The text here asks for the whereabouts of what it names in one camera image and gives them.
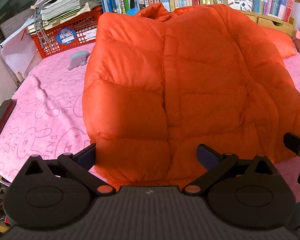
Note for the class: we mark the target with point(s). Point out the white paper sheets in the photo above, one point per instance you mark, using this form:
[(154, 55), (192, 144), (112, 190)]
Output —
[(17, 55)]

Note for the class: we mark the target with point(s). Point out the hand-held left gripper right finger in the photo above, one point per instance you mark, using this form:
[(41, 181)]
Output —
[(207, 156)]

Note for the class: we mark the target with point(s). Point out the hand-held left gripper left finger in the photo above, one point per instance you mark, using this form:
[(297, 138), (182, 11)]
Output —
[(90, 153)]

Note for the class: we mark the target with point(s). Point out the grey perforated board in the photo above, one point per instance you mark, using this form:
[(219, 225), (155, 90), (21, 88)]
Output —
[(12, 27)]

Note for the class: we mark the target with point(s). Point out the orange puffer jacket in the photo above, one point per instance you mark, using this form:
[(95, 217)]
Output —
[(190, 80)]

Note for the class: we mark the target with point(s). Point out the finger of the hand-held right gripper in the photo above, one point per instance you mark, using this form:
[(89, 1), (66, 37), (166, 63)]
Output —
[(293, 141)]

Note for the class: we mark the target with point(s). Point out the pink rabbit print blanket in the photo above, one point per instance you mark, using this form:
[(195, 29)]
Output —
[(40, 105)]

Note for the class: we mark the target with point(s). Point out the red crate with blue sticker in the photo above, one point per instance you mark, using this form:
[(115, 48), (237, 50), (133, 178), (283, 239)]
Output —
[(52, 45)]

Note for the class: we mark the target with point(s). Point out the small grey-green toy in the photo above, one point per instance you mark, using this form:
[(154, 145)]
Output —
[(77, 60)]

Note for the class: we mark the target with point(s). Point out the wooden drawer organizer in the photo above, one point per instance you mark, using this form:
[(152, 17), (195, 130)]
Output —
[(265, 20)]

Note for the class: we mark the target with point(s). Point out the stack of magazines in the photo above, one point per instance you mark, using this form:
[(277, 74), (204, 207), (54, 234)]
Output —
[(65, 2)]

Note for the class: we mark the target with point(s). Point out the blue ball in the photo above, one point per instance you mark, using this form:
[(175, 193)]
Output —
[(133, 11)]

